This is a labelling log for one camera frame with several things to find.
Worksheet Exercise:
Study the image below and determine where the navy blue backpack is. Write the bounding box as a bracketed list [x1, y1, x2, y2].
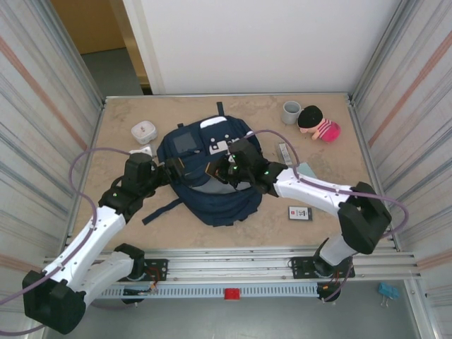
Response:
[142, 101, 264, 227]

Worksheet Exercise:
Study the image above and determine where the grey remote control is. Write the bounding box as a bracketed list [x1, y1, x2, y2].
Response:
[276, 141, 292, 166]

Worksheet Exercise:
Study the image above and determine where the light blue pencil case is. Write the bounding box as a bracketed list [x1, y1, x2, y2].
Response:
[295, 161, 318, 179]

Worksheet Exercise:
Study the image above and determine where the small black box white label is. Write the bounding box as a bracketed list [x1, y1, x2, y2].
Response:
[287, 205, 314, 222]

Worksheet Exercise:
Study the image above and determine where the small white lidded container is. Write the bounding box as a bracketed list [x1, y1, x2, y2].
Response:
[131, 120, 158, 145]

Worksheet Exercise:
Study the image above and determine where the grey cup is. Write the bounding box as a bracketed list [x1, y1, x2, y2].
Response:
[281, 100, 302, 125]

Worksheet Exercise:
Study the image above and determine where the pink plush doll black hair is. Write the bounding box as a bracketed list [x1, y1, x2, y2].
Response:
[297, 105, 342, 143]

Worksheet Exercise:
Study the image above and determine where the wooden door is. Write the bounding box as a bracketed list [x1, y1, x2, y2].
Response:
[51, 0, 126, 56]

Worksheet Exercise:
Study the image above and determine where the blue binder clip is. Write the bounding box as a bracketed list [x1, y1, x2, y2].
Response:
[378, 281, 400, 308]

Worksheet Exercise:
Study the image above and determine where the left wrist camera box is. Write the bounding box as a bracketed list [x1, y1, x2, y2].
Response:
[129, 143, 155, 159]

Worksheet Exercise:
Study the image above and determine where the aluminium mounting rail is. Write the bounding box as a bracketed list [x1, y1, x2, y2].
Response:
[37, 246, 423, 286]

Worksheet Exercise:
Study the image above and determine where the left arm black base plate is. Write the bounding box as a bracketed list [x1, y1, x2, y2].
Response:
[116, 258, 169, 283]

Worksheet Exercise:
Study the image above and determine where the slotted grey cable duct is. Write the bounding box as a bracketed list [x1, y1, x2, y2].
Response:
[95, 285, 321, 299]

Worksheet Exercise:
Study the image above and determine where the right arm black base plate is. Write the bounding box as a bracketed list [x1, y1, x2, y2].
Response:
[291, 254, 355, 280]

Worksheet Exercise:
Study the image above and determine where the aluminium frame post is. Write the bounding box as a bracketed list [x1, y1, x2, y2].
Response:
[347, 0, 417, 107]
[33, 0, 107, 107]

